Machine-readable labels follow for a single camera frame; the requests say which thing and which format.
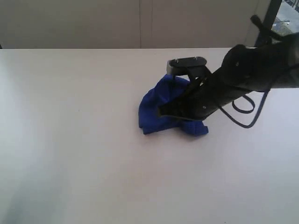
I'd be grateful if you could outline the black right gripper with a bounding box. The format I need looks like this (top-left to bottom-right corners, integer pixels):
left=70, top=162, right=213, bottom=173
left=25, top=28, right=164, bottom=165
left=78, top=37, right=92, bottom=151
left=158, top=68, right=251, bottom=120

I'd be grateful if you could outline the blue towel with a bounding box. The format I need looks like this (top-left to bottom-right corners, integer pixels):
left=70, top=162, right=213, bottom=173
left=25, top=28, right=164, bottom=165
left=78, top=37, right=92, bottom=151
left=138, top=75, right=209, bottom=137

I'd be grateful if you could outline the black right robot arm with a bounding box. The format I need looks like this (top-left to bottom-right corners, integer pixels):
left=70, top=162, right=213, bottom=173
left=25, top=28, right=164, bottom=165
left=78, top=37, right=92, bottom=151
left=157, top=34, right=299, bottom=120

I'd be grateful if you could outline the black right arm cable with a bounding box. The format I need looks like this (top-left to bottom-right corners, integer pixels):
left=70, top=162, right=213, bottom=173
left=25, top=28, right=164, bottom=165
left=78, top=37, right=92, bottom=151
left=219, top=65, right=299, bottom=129

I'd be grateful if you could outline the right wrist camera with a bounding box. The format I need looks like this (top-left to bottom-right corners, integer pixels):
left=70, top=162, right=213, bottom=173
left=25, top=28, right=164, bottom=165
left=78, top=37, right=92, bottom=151
left=166, top=56, right=207, bottom=76

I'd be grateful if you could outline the black window frame post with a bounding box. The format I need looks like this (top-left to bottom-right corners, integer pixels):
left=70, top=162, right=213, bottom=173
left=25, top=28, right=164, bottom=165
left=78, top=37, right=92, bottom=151
left=254, top=0, right=282, bottom=47

